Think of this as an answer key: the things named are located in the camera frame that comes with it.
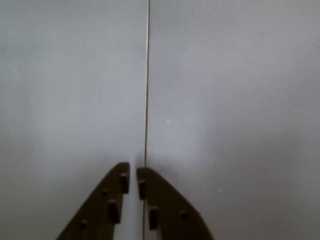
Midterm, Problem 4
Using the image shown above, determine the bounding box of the grey table mat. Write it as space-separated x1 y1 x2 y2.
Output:
0 0 150 240
143 0 320 240

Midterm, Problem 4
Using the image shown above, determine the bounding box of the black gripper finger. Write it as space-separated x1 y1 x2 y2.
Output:
56 162 131 240
136 166 214 240

